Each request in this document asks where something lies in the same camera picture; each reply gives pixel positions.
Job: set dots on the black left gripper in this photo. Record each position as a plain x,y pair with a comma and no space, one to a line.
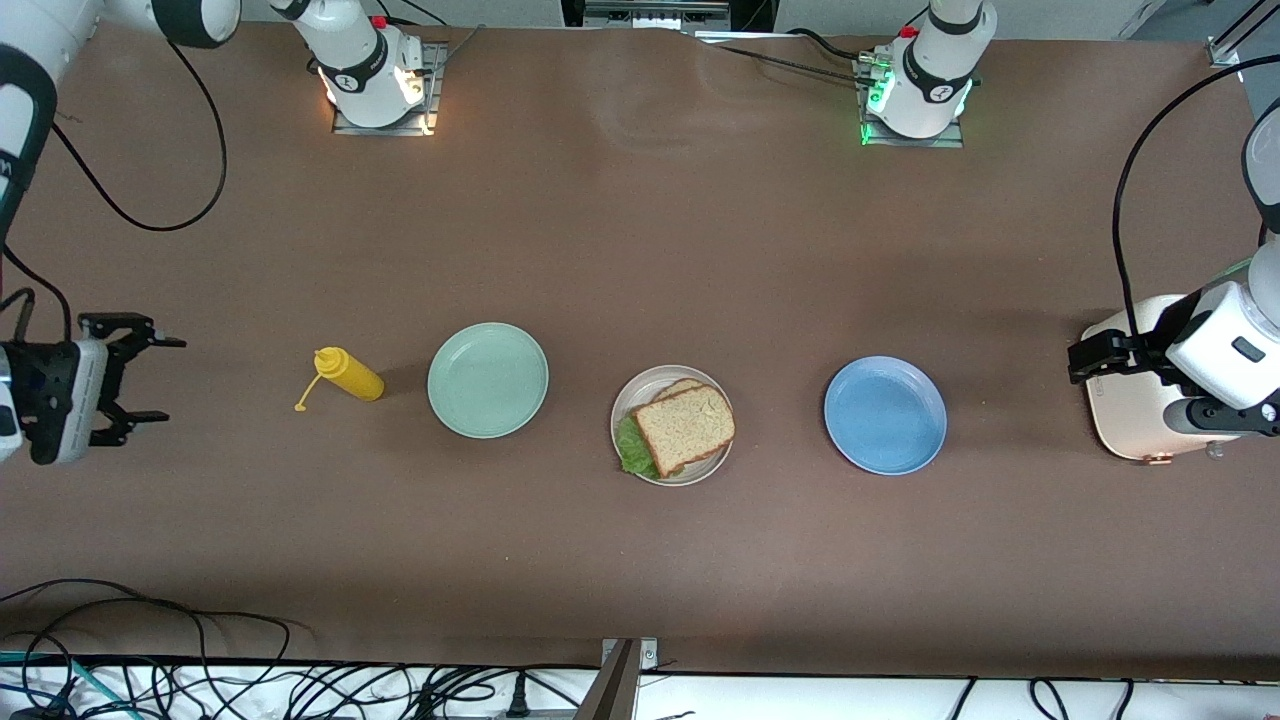
1146,346

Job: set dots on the green lettuce leaf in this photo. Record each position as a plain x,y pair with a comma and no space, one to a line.
630,450

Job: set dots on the small metal corner bracket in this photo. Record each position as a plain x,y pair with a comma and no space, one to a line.
650,655

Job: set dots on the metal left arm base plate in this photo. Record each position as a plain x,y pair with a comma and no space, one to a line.
915,143

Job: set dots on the aluminium frame corner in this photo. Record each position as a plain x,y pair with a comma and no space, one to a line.
1222,50

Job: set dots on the grey power strip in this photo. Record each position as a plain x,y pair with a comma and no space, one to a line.
550,714

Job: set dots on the blue plate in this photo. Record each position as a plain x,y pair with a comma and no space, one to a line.
885,415

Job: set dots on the black equipment rack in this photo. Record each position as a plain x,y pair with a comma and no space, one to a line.
745,12

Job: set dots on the cream white toaster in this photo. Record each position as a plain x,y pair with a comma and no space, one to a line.
1130,420

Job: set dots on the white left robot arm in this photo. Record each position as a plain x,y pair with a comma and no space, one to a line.
1235,345

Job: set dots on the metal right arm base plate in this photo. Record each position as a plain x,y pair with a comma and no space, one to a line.
434,100

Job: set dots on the brown bread slice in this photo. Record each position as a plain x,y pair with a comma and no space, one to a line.
680,385
685,430

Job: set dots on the beige plate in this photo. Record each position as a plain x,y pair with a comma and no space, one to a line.
640,385

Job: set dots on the aluminium profile bar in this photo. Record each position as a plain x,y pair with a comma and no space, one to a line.
612,690

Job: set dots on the green plate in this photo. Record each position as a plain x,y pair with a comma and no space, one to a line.
487,380

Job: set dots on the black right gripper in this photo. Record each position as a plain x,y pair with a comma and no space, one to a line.
42,384

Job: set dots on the black power plug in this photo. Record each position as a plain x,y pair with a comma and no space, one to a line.
518,700

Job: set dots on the yellow mustard squeeze bottle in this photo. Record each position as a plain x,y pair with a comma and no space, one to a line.
350,375

